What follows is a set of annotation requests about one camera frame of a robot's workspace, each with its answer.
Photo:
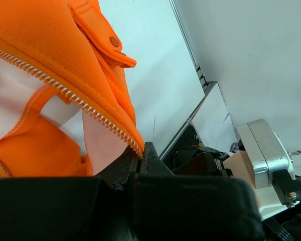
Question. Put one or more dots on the aluminium frame rail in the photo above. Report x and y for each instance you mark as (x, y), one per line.
(204, 83)

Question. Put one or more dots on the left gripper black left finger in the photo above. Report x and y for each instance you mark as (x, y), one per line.
(67, 208)

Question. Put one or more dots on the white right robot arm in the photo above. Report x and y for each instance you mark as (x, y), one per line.
(279, 204)

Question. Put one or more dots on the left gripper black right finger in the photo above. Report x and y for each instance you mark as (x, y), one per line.
(170, 207)

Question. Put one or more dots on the orange jacket with pink lining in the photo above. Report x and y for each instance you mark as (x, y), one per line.
(65, 109)

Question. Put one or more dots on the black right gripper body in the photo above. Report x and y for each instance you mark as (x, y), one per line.
(201, 161)

